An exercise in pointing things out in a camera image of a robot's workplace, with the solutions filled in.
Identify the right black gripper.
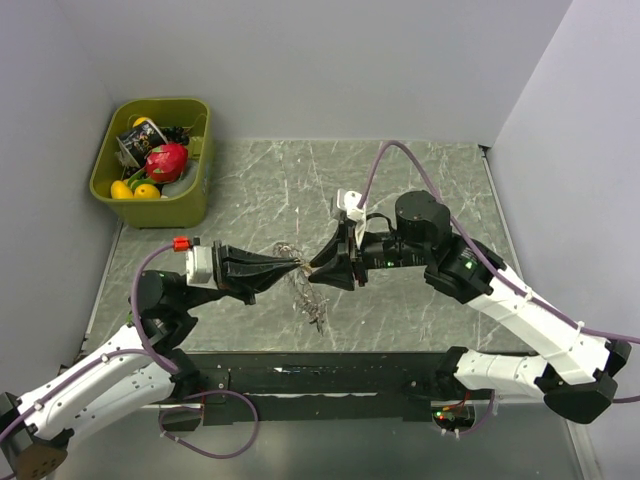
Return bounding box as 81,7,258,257
307,220,430,293

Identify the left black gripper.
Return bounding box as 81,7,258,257
176,238,299,311

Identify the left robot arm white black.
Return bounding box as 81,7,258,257
1,237,301,479

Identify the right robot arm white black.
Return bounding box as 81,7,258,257
309,190,631,424

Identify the olive green plastic bin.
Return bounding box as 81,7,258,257
89,98,214,228

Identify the yellow mango toy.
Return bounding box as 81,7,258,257
133,184,161,200

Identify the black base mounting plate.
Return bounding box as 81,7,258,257
137,351,496,427

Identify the red dragon fruit toy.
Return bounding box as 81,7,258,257
145,143,188,184

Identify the yellow lemon toy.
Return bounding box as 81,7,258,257
110,180,134,200

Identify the black printed paper cup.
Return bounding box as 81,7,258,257
116,121,168,168

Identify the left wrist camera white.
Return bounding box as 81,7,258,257
172,236,215,289

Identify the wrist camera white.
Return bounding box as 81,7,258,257
172,236,215,289
330,188,367,247

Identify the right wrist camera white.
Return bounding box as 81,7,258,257
330,188,367,247

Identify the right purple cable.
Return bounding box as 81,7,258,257
357,140,640,437

